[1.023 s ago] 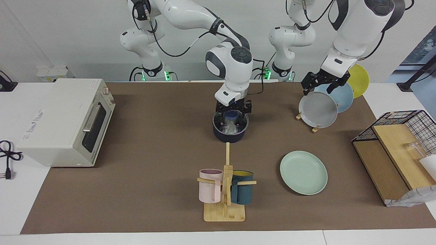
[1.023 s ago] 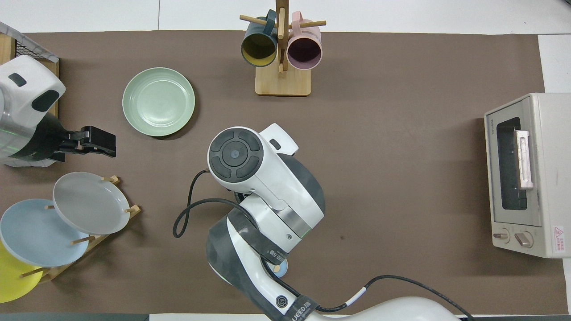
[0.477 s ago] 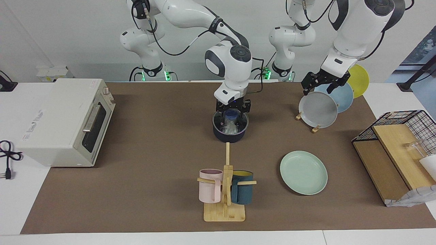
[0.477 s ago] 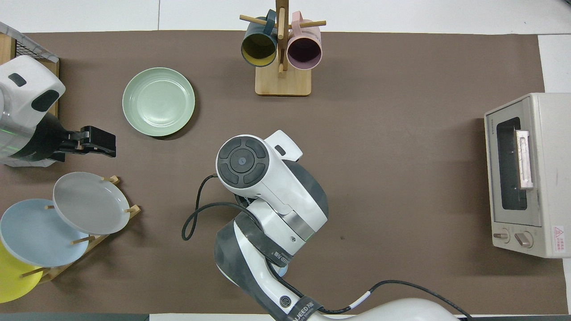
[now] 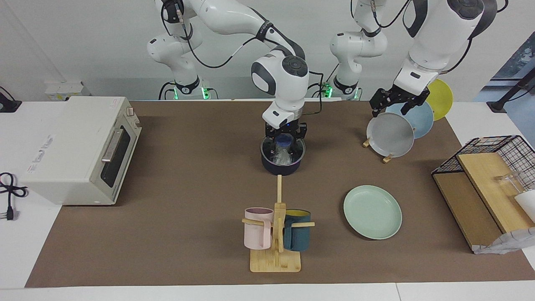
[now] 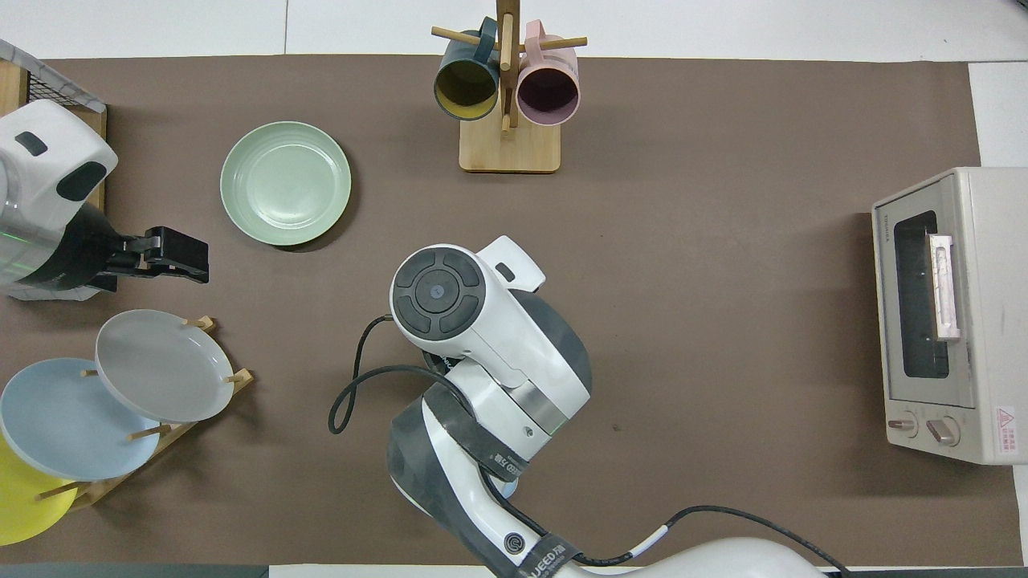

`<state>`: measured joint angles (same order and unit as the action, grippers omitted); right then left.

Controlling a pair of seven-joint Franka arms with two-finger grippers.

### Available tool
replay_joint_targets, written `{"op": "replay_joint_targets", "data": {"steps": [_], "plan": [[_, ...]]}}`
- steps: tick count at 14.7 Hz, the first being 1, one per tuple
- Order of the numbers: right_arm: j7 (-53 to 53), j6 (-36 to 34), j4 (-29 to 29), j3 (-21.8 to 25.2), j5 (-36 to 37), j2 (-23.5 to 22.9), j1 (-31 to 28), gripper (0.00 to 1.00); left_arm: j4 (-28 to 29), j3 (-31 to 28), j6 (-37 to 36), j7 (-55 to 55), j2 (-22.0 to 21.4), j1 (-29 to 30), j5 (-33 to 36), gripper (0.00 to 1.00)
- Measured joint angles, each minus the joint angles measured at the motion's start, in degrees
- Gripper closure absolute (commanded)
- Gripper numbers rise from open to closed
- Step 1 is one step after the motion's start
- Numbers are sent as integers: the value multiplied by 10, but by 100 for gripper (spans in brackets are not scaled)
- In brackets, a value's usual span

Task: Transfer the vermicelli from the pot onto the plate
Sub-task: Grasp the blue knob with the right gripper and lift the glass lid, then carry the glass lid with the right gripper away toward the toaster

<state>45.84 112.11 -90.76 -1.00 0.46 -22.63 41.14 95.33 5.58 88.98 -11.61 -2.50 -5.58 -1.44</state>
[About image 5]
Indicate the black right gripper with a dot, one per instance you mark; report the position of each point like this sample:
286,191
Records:
286,131

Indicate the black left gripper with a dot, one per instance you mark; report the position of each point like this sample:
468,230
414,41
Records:
397,96

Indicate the glass lid blue knob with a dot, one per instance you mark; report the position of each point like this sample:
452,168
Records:
283,143

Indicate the clear vermicelli noodles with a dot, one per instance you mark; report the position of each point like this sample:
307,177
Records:
282,158

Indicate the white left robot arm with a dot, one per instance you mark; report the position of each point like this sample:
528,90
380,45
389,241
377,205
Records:
439,37

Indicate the grey plate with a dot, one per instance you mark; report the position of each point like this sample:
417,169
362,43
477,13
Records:
391,136

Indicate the light blue plate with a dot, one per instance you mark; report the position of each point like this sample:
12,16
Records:
420,121

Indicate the wooden plate rack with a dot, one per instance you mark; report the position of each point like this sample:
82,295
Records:
387,159

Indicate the yellow plate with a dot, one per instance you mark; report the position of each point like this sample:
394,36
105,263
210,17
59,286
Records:
441,98

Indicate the green plate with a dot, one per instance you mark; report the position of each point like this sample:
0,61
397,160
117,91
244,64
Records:
372,213

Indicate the dark blue saucepan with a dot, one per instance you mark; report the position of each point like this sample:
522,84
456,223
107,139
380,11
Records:
284,169

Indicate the pink mug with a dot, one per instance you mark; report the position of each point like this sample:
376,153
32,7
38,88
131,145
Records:
256,232

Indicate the dark teal mug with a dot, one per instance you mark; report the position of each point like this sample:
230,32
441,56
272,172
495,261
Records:
297,238

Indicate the brown table mat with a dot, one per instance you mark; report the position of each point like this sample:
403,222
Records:
188,188

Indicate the black stand foot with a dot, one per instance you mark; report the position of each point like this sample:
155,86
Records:
508,94

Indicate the brown wooden shelf board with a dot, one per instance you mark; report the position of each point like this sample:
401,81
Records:
464,205

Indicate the wooden mug tree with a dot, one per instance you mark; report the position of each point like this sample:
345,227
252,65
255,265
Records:
276,261

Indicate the light wooden shelf board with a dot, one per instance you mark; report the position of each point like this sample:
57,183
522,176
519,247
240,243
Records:
489,184

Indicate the clear glass cup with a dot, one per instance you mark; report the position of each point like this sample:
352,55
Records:
508,184

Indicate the white cup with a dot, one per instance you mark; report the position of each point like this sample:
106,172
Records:
527,205

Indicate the white patterned bag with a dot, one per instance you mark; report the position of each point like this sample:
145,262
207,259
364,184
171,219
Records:
508,242

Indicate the white toaster oven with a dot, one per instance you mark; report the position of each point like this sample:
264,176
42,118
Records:
71,154

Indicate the white power strip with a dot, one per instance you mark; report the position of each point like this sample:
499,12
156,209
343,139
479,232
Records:
62,88

